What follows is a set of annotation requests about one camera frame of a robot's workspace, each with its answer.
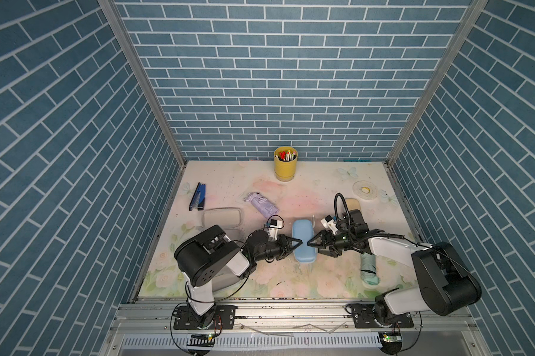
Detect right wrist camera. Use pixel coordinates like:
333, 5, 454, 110
321, 215, 338, 235

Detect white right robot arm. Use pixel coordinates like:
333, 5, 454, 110
307, 210, 482, 325

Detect markers in cup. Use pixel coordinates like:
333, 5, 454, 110
276, 150, 297, 163

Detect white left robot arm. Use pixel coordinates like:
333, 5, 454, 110
174, 225, 303, 317

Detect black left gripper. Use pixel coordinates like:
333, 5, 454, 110
251, 236, 301, 264

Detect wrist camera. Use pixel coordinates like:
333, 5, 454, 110
321, 215, 338, 235
266, 214, 285, 241

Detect aluminium corner post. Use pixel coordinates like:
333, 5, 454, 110
98, 0, 187, 170
385, 0, 488, 169

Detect aluminium front rail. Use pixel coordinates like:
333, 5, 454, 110
101, 300, 490, 355

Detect aluminium corner post right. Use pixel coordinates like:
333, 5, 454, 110
385, 0, 488, 169

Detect beige zippered umbrella case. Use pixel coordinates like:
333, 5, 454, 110
345, 198, 362, 212

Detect grey open umbrella case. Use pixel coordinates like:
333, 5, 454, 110
202, 208, 245, 242

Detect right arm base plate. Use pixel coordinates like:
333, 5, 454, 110
344, 303, 414, 329

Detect aluminium corner post left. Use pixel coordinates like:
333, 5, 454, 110
98, 0, 187, 170

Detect clear tape roll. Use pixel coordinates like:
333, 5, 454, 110
353, 180, 379, 200

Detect lilac folded umbrella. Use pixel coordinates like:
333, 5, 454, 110
245, 192, 279, 219

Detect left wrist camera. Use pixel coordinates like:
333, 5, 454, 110
266, 214, 285, 241

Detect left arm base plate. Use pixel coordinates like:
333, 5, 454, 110
172, 303, 237, 331

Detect blue black stapler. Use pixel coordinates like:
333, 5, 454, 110
189, 182, 206, 212

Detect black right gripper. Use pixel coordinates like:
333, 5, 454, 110
307, 229, 354, 257

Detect yellow pen cup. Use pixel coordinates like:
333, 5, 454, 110
274, 146, 298, 182

